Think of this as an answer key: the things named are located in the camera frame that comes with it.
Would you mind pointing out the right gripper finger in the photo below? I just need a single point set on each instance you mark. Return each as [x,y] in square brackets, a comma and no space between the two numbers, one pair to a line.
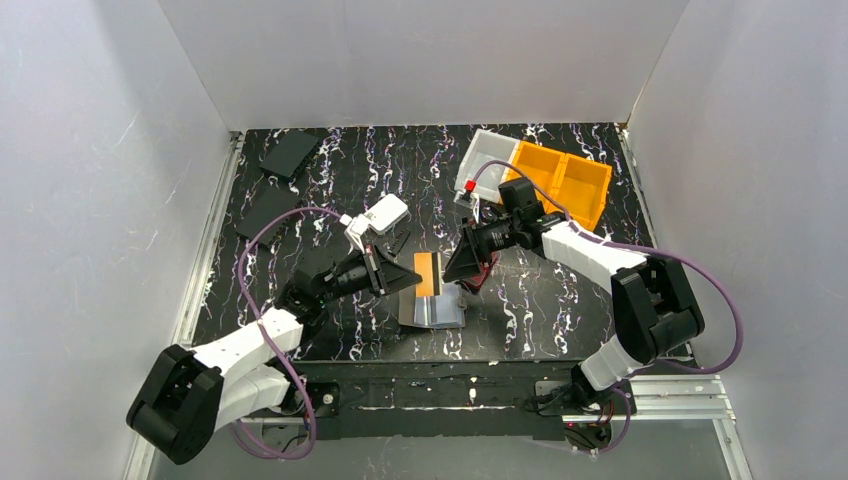
[463,263]
[474,222]

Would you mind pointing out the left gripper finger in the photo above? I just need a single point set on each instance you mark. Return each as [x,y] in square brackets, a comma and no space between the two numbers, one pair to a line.
[394,283]
[386,266]

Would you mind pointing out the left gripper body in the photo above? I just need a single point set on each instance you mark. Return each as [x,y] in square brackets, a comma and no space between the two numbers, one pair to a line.
[377,272]

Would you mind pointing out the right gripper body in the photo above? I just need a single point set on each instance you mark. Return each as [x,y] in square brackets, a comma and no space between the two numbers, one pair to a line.
[479,239]

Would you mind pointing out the gold credit card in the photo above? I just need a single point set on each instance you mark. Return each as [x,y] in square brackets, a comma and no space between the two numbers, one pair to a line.
[428,266]

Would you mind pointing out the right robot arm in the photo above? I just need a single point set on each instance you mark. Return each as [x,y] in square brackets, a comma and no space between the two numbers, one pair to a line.
[654,308]

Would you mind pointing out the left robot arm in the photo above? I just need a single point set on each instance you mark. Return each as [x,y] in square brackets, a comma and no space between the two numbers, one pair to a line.
[189,394]

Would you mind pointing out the red card holder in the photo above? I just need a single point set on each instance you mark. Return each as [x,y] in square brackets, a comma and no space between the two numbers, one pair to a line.
[475,283]

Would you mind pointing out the black comb piece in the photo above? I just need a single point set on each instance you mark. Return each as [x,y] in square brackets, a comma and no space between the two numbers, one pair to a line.
[397,243]

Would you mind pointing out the white box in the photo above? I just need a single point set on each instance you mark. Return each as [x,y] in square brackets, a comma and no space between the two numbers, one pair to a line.
[386,213]

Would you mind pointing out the orange plastic bin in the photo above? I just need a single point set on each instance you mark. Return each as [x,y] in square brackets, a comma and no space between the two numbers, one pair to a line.
[583,189]
[544,166]

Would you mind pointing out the black ridged block near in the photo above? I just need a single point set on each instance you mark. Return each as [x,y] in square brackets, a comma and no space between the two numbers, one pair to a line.
[272,203]

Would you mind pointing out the black ridged block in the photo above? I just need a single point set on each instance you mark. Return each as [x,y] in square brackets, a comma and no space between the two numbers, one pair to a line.
[272,203]
[287,159]

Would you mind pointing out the black base bar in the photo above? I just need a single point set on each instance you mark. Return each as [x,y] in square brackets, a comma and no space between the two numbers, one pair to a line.
[451,399]

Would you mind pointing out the black ridged block far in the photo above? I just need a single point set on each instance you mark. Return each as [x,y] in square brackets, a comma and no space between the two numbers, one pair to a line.
[287,159]

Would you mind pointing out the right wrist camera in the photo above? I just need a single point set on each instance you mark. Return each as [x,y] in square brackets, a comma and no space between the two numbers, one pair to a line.
[468,198]

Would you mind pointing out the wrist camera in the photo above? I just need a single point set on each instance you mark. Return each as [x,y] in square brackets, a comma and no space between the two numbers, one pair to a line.
[356,228]
[468,198]

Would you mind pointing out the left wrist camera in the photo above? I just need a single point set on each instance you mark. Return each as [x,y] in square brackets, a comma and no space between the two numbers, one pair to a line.
[356,228]

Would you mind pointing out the aluminium frame rail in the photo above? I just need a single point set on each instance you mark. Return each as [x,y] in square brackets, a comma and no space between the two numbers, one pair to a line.
[142,453]

